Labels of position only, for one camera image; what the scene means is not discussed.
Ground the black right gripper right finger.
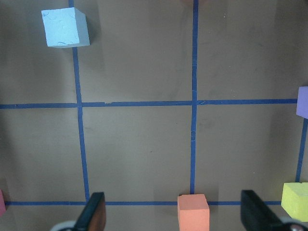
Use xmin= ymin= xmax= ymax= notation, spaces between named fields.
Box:
xmin=240 ymin=190 xmax=289 ymax=231

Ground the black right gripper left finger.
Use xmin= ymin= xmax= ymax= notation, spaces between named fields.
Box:
xmin=74 ymin=192 xmax=106 ymax=231

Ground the light blue foam block carried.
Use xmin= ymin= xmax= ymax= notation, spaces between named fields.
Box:
xmin=41 ymin=7 xmax=90 ymax=49

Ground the yellow foam block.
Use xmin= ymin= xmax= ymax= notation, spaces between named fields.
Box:
xmin=281 ymin=182 xmax=308 ymax=222

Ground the dark pink foam block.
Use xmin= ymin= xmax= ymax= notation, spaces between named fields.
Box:
xmin=0 ymin=190 xmax=6 ymax=216

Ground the purple foam block near cyan bin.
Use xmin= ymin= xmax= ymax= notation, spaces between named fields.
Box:
xmin=296 ymin=86 xmax=308 ymax=119

